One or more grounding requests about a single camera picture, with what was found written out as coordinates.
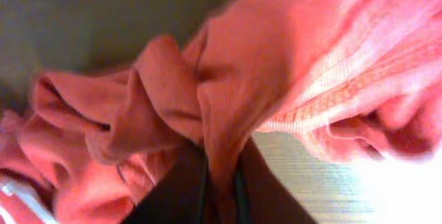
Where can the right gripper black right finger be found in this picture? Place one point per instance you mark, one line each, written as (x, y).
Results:
(266, 200)

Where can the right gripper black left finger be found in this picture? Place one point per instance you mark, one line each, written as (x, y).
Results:
(180, 196)

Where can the red t-shirt with logo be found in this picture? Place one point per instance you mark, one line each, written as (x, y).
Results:
(99, 97)

